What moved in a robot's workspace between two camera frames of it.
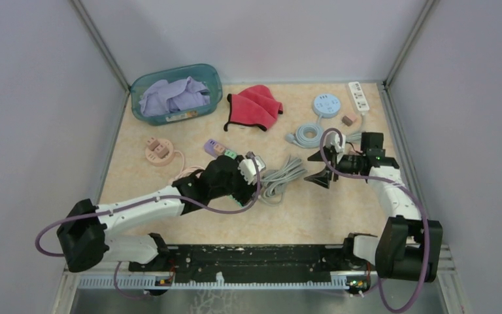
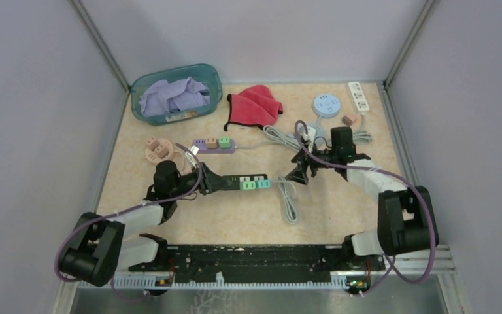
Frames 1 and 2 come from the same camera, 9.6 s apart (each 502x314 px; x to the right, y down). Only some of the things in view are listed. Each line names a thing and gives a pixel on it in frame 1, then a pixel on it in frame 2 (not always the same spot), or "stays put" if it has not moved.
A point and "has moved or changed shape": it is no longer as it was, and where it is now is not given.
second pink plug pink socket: (161, 151) stays put
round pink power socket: (155, 159) stays put
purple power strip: (208, 146) has moved or changed shape
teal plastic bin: (167, 94) stays put
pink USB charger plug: (349, 118) stays put
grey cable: (273, 180) → (288, 192)
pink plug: (219, 149) → (212, 143)
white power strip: (359, 96) stays put
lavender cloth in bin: (161, 97) stays put
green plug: (231, 154) → (225, 142)
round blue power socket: (327, 105) stays put
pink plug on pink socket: (153, 143) stays put
